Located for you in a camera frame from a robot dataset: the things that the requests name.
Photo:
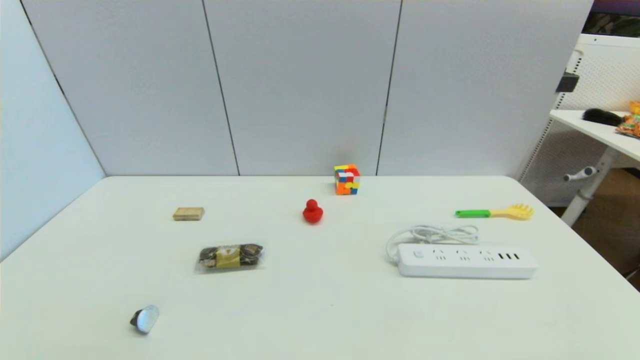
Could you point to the multicoloured puzzle cube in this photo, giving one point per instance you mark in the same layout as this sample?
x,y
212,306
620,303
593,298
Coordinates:
x,y
346,179

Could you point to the red rubber duck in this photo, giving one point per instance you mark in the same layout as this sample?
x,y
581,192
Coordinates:
x,y
312,212

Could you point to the clear-wrapped chocolate pack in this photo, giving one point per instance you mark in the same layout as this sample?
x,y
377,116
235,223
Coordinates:
x,y
230,256

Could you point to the small tan wooden block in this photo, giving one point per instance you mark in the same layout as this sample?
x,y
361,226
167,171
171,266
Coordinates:
x,y
188,213

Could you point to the white power strip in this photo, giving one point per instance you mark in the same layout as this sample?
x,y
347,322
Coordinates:
x,y
465,262

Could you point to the black box on pegboard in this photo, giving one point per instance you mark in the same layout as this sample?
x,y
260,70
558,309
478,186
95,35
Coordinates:
x,y
567,82

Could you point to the white side table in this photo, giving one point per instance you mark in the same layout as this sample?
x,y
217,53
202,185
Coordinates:
x,y
600,131

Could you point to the black fuzzy object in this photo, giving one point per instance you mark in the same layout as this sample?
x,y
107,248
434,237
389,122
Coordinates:
x,y
601,116

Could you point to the white pegboard panel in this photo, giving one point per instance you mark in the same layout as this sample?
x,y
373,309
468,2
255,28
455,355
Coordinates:
x,y
605,75

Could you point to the orange snack packet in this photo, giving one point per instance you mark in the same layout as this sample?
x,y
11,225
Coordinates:
x,y
631,126

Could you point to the yellow-orange small object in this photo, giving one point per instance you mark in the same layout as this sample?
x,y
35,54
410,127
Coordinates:
x,y
635,106

